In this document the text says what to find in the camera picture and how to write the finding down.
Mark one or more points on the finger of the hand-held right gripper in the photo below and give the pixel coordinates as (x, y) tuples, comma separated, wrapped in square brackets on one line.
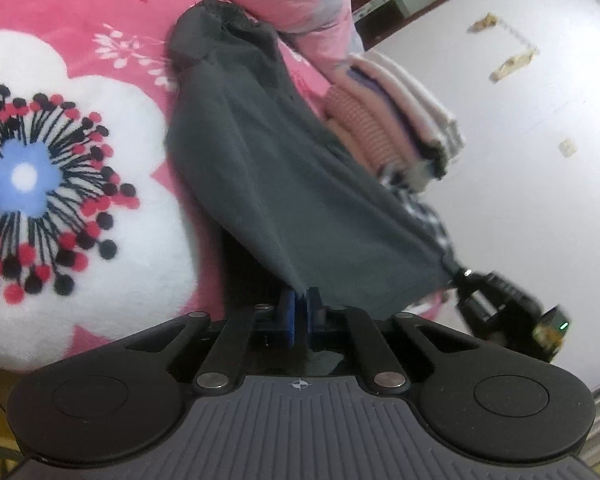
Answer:
[(472, 312), (472, 280)]

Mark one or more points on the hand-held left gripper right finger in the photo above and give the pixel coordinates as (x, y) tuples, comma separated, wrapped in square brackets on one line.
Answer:
[(314, 312)]

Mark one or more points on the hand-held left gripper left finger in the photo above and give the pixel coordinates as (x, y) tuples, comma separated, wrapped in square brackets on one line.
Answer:
[(289, 317)]

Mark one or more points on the dark grey pants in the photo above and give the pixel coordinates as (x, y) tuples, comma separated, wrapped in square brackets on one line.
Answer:
[(290, 185)]

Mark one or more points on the stack of folded clothes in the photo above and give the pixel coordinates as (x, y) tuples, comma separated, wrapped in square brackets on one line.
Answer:
[(380, 110)]

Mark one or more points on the black white plaid garment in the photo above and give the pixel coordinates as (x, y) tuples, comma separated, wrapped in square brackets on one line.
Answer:
[(422, 215)]

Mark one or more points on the pink floral blanket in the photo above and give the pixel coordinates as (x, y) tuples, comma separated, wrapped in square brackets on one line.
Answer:
[(55, 15)]

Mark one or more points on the white wall switch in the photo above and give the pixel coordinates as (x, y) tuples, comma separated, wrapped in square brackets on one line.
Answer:
[(567, 148)]

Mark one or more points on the peeling wall hook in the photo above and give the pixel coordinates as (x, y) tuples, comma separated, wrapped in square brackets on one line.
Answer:
[(482, 22), (512, 64)]

